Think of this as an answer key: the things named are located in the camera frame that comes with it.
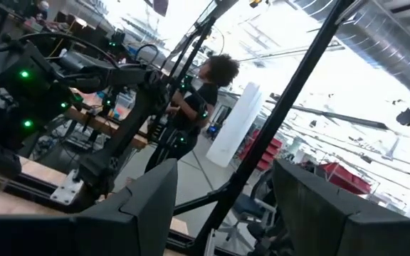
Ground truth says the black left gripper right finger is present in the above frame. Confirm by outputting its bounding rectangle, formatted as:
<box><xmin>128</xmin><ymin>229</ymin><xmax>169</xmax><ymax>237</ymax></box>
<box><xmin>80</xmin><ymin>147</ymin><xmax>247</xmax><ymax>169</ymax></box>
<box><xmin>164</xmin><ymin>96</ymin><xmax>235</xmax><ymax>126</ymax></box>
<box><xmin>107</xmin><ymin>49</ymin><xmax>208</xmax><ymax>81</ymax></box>
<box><xmin>271</xmin><ymin>159</ymin><xmax>410</xmax><ymax>256</ymax></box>

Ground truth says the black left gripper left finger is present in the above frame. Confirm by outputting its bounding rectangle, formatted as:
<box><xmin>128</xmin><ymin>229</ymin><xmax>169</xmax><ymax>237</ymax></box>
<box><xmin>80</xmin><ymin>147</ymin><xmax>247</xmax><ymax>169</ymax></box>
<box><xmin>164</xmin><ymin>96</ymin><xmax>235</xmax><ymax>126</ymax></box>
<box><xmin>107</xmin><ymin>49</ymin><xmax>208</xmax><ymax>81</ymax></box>
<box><xmin>0</xmin><ymin>158</ymin><xmax>179</xmax><ymax>256</ymax></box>

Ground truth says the red storage bin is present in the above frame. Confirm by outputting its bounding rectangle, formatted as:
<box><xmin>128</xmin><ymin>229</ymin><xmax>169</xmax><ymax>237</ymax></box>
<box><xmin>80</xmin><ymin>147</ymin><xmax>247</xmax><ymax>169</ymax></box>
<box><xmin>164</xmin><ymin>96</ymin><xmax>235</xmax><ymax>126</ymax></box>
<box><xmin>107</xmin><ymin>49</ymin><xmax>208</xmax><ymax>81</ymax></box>
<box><xmin>317</xmin><ymin>161</ymin><xmax>372</xmax><ymax>196</ymax></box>

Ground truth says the office chair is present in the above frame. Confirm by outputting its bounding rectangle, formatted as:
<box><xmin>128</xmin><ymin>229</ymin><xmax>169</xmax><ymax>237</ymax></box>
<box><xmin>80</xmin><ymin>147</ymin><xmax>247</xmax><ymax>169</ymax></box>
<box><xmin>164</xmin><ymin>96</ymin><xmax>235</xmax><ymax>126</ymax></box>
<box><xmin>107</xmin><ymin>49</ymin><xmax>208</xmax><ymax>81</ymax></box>
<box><xmin>219</xmin><ymin>170</ymin><xmax>280</xmax><ymax>252</ymax></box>

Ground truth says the stack of red bins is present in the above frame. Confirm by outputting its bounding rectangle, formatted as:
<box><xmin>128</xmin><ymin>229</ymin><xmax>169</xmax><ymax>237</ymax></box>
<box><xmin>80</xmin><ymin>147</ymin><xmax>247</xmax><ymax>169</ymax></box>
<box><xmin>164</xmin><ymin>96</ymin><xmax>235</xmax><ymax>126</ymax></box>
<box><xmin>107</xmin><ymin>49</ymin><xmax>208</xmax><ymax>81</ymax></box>
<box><xmin>238</xmin><ymin>129</ymin><xmax>283</xmax><ymax>171</ymax></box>

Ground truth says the wooden workbench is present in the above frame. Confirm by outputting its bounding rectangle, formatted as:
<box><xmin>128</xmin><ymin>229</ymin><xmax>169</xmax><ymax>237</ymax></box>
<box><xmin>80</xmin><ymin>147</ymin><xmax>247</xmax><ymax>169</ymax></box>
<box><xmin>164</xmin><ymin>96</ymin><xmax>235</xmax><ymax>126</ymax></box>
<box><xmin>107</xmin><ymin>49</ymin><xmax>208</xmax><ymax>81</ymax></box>
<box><xmin>64</xmin><ymin>88</ymin><xmax>149</xmax><ymax>150</ymax></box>

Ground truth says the white column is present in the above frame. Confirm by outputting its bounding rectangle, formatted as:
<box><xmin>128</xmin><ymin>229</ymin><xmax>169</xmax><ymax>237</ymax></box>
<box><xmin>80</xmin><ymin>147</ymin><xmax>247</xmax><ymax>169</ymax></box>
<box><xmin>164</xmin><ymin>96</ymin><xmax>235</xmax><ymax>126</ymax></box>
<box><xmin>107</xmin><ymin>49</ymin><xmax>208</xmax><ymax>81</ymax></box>
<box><xmin>205</xmin><ymin>82</ymin><xmax>263</xmax><ymax>168</ymax></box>

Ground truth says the person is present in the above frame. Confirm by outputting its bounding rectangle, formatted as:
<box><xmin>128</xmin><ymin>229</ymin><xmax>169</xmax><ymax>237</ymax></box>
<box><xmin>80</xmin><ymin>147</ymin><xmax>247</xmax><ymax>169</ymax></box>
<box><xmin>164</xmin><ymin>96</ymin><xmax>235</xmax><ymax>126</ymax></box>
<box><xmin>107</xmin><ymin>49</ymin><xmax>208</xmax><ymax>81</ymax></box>
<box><xmin>144</xmin><ymin>53</ymin><xmax>241</xmax><ymax>175</ymax></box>
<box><xmin>25</xmin><ymin>0</ymin><xmax>51</xmax><ymax>22</ymax></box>

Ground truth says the black hanging ceiling device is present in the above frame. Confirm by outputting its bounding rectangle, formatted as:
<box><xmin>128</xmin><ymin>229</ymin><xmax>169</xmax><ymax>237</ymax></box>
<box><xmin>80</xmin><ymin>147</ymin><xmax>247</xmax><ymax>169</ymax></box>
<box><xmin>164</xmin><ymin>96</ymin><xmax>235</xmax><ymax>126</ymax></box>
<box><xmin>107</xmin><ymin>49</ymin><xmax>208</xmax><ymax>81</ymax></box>
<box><xmin>395</xmin><ymin>107</ymin><xmax>410</xmax><ymax>127</ymax></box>

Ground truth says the dark ceiling rail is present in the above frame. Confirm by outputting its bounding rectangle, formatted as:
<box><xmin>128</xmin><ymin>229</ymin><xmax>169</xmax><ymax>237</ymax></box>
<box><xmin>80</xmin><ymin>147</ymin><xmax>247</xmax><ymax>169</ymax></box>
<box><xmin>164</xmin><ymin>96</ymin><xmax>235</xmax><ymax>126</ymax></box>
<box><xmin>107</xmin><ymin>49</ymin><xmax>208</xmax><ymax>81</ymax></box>
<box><xmin>265</xmin><ymin>92</ymin><xmax>391</xmax><ymax>131</ymax></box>

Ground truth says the black frame post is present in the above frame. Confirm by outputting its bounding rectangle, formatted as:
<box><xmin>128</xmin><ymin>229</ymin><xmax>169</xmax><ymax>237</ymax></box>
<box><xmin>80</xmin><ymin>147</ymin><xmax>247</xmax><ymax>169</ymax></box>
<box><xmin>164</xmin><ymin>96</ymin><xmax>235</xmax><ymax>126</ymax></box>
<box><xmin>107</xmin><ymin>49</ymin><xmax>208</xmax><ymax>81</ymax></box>
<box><xmin>190</xmin><ymin>0</ymin><xmax>355</xmax><ymax>256</ymax></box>
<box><xmin>147</xmin><ymin>0</ymin><xmax>241</xmax><ymax>143</ymax></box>

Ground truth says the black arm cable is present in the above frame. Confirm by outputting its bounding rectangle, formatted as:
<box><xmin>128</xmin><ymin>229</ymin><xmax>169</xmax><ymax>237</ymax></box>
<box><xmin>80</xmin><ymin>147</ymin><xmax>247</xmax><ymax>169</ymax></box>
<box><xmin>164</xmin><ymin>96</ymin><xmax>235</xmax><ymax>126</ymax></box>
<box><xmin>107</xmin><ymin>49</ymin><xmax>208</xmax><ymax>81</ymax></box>
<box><xmin>11</xmin><ymin>31</ymin><xmax>120</xmax><ymax>69</ymax></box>

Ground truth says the silver ventilation duct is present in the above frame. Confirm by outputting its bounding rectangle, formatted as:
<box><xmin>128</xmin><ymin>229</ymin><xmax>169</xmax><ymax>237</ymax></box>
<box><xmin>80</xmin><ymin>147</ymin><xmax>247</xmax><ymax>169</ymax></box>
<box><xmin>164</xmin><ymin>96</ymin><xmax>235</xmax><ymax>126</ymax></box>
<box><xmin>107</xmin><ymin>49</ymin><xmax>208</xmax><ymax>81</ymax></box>
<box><xmin>293</xmin><ymin>0</ymin><xmax>410</xmax><ymax>120</ymax></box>

